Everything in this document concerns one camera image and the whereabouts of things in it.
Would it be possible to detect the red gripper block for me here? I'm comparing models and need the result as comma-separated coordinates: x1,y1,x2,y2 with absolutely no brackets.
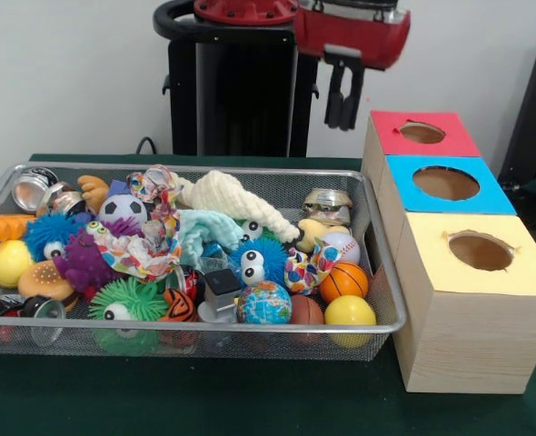
293,7,412,132

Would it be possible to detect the shallow metal mesh bin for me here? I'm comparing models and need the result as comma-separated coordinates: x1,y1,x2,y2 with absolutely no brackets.
0,161,408,363

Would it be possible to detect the wooden box with three holes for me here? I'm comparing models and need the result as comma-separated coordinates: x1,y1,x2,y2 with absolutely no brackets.
360,110,536,395

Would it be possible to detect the white baseball toy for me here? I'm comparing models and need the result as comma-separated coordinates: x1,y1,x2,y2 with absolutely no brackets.
321,230,362,265

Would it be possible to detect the cream knit cloth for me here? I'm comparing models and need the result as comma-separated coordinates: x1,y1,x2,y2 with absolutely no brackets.
175,170,302,244

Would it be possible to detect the orange basketball toy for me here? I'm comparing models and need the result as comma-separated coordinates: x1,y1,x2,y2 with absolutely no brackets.
318,261,370,304

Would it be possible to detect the blue spiky toy with eyes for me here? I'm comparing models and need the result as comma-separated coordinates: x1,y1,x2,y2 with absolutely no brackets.
228,238,289,287

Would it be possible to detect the yellow ball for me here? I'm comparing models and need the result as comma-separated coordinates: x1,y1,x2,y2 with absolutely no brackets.
323,294,377,349

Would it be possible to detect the globe print ball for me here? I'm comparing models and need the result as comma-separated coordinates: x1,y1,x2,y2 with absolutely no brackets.
235,280,293,325

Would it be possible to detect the black and white soccer ball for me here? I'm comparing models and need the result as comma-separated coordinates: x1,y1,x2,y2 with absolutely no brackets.
98,193,149,227

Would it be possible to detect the green spiky toy with eye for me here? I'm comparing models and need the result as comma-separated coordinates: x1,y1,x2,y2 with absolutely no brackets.
88,276,169,356

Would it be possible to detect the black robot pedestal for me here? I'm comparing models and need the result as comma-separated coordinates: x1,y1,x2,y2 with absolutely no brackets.
153,0,320,158

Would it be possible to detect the black looped cable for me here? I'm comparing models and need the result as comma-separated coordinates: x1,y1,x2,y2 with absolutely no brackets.
134,135,158,155

